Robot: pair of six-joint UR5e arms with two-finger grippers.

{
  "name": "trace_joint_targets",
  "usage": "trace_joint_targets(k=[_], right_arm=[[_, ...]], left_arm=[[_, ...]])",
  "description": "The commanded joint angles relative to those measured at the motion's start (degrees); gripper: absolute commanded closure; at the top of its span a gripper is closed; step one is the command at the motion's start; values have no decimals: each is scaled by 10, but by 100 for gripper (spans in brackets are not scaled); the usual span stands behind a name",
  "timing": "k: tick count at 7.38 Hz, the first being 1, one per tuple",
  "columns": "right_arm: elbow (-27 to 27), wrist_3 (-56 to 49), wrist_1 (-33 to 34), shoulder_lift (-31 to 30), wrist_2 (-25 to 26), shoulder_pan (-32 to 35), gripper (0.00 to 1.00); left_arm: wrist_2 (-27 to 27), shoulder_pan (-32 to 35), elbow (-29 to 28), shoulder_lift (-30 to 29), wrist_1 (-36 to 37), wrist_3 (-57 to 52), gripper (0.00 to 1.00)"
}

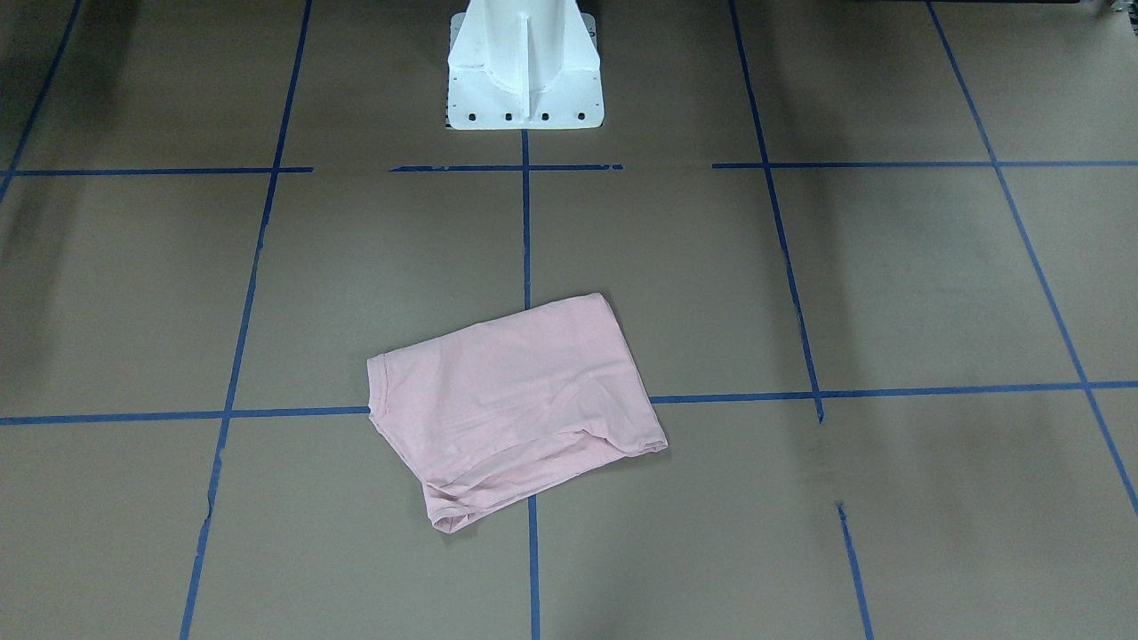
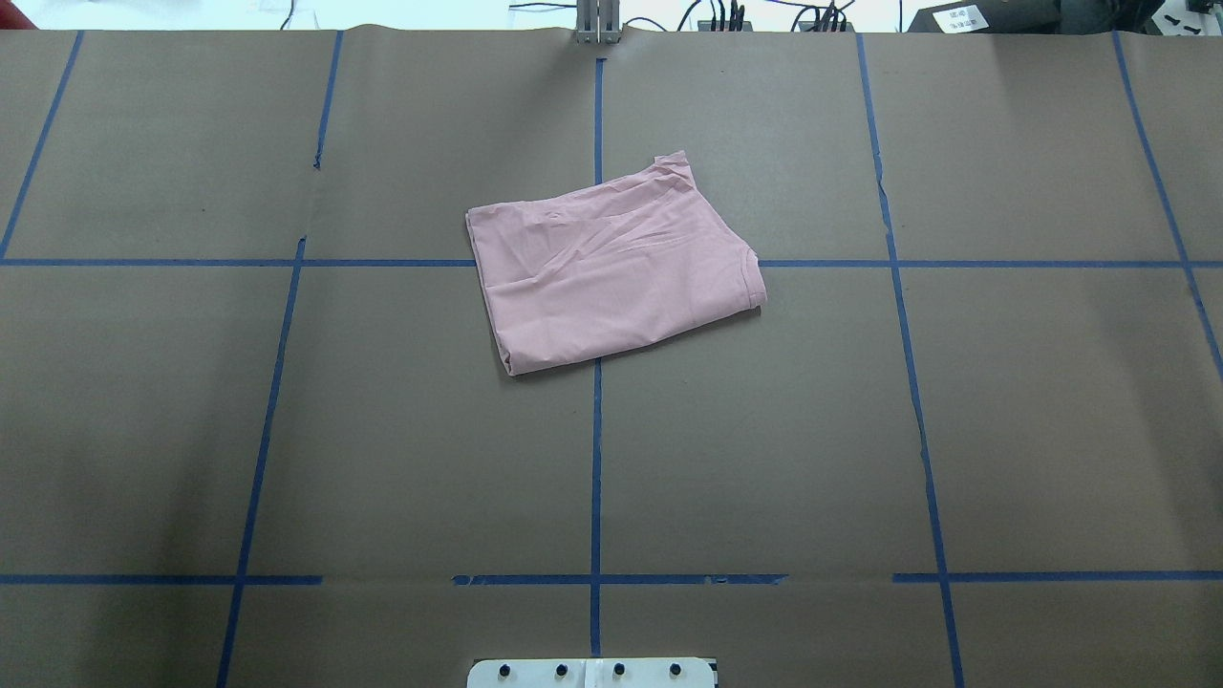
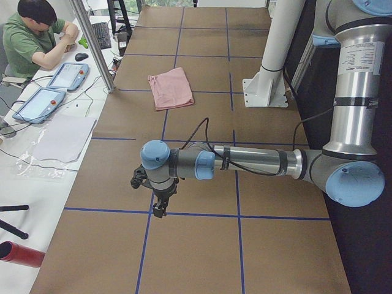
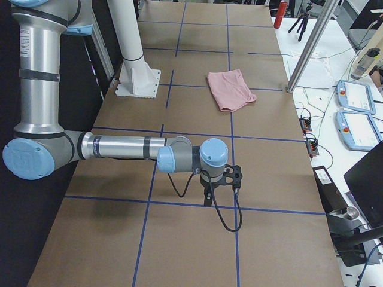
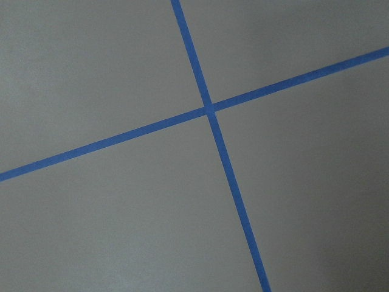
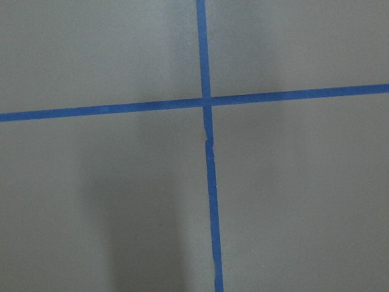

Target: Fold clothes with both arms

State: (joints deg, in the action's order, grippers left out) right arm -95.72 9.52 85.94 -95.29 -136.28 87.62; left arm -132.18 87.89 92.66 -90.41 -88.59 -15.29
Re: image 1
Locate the pink Snoopy t-shirt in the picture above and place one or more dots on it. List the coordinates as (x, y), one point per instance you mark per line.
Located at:
(498, 412)

